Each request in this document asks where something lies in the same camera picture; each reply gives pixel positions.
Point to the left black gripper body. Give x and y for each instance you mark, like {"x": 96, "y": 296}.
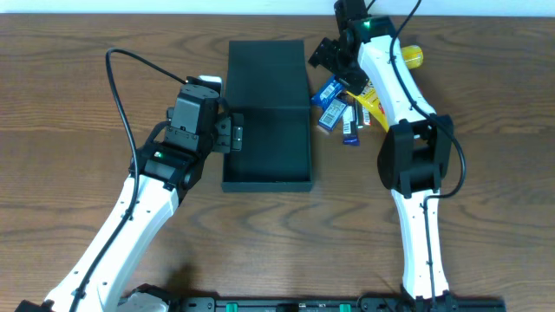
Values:
{"x": 230, "y": 133}

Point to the yellow sunflower seed bag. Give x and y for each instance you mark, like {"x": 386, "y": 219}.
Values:
{"x": 369, "y": 99}

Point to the blue snack bar wrapper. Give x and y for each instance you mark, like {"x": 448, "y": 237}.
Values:
{"x": 327, "y": 93}

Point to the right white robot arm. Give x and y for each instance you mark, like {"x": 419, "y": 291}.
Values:
{"x": 414, "y": 156}

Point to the black gift box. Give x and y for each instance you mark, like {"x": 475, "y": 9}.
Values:
{"x": 267, "y": 83}

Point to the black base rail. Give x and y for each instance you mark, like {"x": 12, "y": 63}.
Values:
{"x": 338, "y": 305}

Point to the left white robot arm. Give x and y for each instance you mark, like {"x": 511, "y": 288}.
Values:
{"x": 161, "y": 173}

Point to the small blue barcode packet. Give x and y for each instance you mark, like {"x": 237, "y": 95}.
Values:
{"x": 332, "y": 114}

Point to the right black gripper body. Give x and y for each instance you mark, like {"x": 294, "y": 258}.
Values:
{"x": 326, "y": 54}

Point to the dark blue candy stick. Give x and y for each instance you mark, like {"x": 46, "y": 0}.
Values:
{"x": 350, "y": 136}

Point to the yellow cylindrical can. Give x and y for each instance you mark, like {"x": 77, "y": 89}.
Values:
{"x": 413, "y": 56}

